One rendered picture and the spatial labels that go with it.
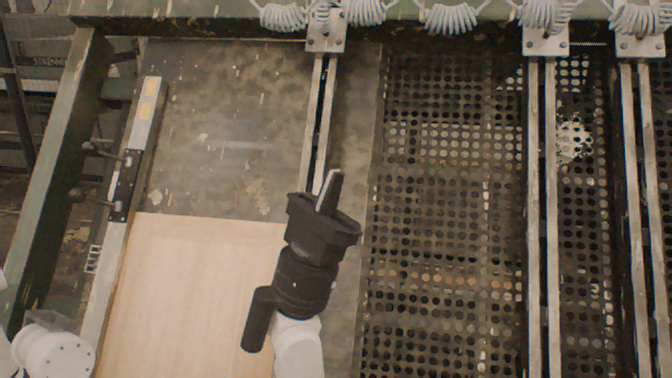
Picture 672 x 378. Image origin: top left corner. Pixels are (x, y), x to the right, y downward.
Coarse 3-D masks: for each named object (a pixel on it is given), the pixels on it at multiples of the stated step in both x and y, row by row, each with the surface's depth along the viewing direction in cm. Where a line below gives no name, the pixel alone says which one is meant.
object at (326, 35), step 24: (312, 0) 125; (312, 24) 122; (336, 24) 121; (312, 48) 120; (336, 48) 119; (336, 72) 123; (312, 96) 120; (336, 96) 125; (312, 120) 118; (312, 144) 117; (312, 168) 119; (312, 192) 113
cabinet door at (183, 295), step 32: (160, 224) 122; (192, 224) 120; (224, 224) 119; (256, 224) 118; (128, 256) 120; (160, 256) 119; (192, 256) 118; (224, 256) 117; (256, 256) 116; (128, 288) 118; (160, 288) 117; (192, 288) 116; (224, 288) 115; (128, 320) 115; (160, 320) 115; (192, 320) 114; (224, 320) 113; (128, 352) 114; (160, 352) 112; (192, 352) 111; (224, 352) 110
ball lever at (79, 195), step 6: (72, 192) 112; (78, 192) 112; (84, 192) 113; (72, 198) 112; (78, 198) 112; (84, 198) 113; (90, 198) 115; (96, 198) 117; (102, 204) 118; (108, 204) 119; (114, 204) 120; (120, 204) 121; (114, 210) 120; (120, 210) 120
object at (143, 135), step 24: (144, 96) 131; (144, 120) 129; (144, 144) 127; (144, 168) 127; (120, 240) 120; (120, 264) 119; (96, 288) 117; (96, 312) 115; (96, 336) 113; (96, 360) 113
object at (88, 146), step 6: (84, 144) 115; (90, 144) 115; (96, 144) 117; (84, 150) 115; (90, 150) 115; (96, 150) 116; (90, 156) 116; (108, 156) 120; (114, 156) 121; (126, 162) 123; (132, 162) 124
